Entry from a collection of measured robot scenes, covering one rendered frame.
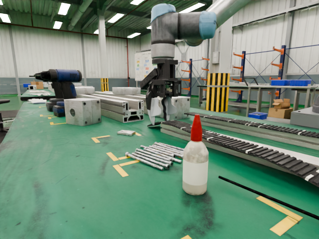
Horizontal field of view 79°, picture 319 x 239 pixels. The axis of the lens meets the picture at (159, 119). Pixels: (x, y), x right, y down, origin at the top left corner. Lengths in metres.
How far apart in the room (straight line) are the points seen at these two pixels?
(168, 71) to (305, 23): 8.41
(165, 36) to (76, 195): 0.48
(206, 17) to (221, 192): 0.47
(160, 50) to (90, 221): 0.48
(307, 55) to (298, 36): 0.77
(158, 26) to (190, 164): 0.45
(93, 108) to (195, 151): 0.57
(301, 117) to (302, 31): 8.04
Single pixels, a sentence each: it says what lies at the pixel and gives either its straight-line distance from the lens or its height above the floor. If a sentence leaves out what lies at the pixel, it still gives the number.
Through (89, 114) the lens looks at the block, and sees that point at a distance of 0.78.
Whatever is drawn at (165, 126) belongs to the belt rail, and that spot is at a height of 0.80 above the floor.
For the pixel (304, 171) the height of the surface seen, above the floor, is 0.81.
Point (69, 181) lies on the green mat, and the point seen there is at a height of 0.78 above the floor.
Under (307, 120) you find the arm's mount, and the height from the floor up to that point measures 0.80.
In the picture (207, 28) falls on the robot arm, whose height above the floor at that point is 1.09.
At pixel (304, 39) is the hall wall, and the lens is 8.81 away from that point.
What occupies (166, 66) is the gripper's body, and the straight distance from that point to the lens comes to 0.60.
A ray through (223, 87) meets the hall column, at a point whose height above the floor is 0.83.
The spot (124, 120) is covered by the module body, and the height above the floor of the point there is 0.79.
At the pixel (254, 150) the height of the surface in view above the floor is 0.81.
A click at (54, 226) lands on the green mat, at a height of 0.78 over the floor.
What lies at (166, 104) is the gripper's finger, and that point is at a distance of 0.67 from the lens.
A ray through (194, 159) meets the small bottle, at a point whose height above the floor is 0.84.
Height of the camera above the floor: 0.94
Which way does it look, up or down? 11 degrees down
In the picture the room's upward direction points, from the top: straight up
